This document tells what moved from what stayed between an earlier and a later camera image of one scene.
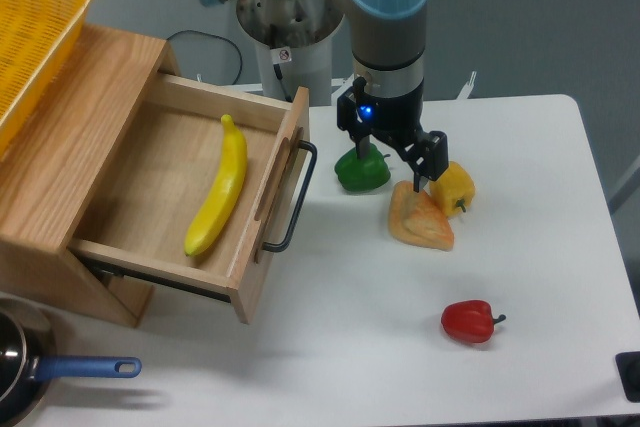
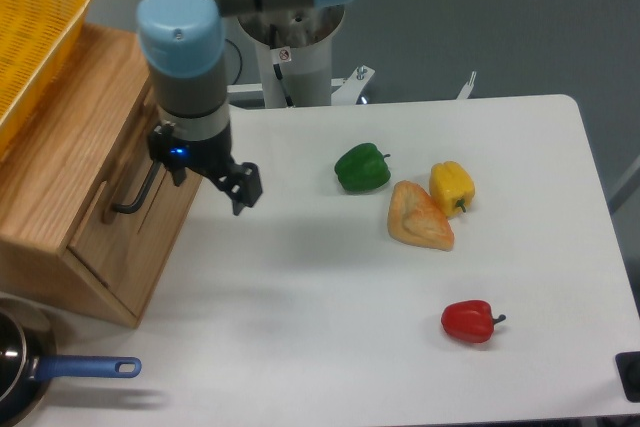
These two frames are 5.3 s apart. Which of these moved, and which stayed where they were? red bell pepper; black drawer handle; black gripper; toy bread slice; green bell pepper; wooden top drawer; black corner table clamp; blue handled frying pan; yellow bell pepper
Moved: black gripper; wooden top drawer; black drawer handle
Stayed: toy bread slice; black corner table clamp; yellow bell pepper; red bell pepper; green bell pepper; blue handled frying pan
